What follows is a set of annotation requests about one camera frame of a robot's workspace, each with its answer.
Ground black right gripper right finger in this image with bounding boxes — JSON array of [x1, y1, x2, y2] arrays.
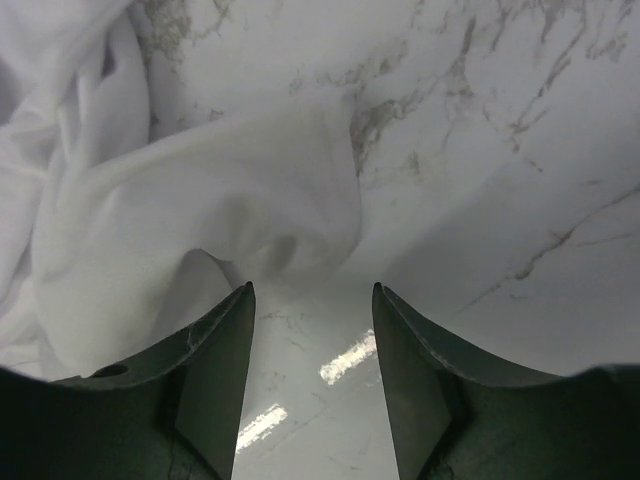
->
[[372, 284, 639, 479]]

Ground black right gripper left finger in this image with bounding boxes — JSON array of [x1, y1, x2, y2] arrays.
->
[[1, 284, 255, 479]]

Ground white t-shirt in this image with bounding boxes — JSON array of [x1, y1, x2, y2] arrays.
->
[[1, 1, 361, 381]]

